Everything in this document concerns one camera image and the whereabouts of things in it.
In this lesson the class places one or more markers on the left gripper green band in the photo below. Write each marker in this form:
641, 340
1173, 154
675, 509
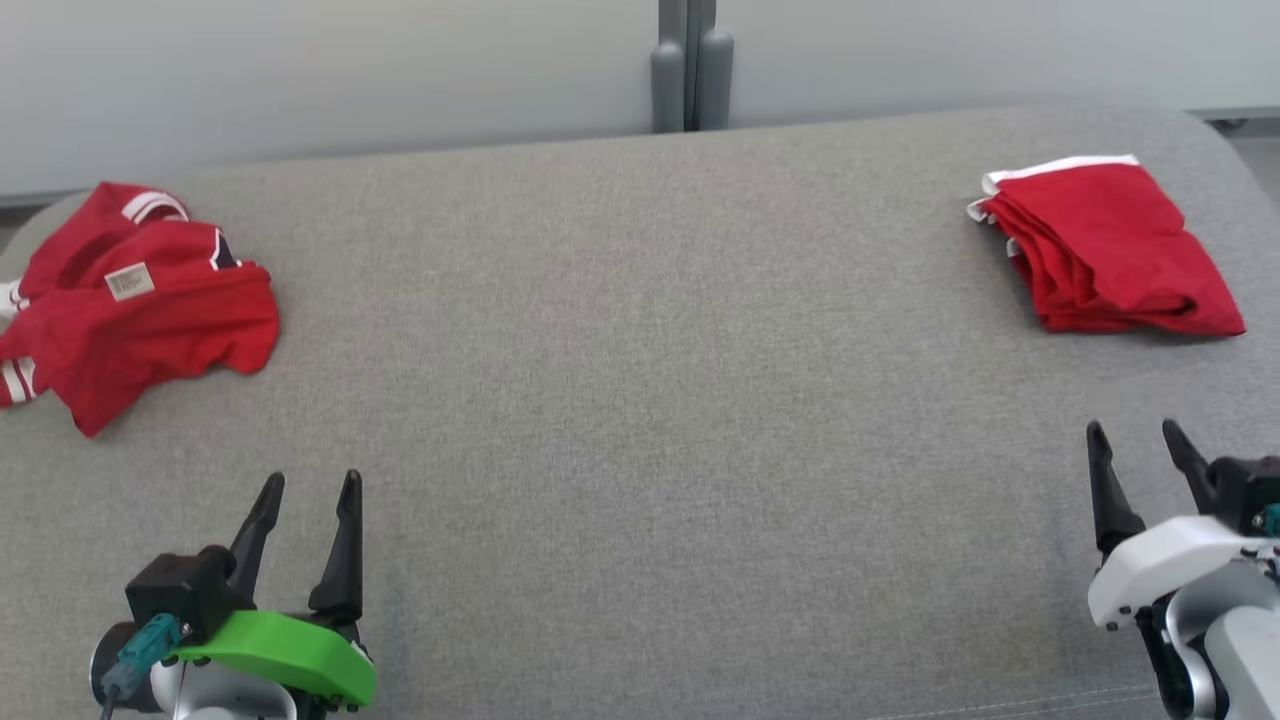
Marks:
290, 650

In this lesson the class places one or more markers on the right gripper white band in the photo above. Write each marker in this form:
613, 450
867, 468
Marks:
1160, 565

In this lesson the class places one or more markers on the red shorts white stripe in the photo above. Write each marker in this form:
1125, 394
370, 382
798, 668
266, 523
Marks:
1110, 250

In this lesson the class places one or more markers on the red jersey white trim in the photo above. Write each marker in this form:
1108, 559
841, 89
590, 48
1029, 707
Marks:
150, 330

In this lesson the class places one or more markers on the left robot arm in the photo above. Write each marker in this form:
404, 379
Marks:
220, 695

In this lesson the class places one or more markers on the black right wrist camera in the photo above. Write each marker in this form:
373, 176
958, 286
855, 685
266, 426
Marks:
1245, 490

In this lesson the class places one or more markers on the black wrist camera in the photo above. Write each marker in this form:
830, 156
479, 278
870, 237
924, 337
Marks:
185, 590
1245, 490

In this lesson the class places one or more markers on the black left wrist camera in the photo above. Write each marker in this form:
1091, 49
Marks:
185, 590

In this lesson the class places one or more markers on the grey metal partition post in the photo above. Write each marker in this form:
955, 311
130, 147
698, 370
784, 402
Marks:
692, 70

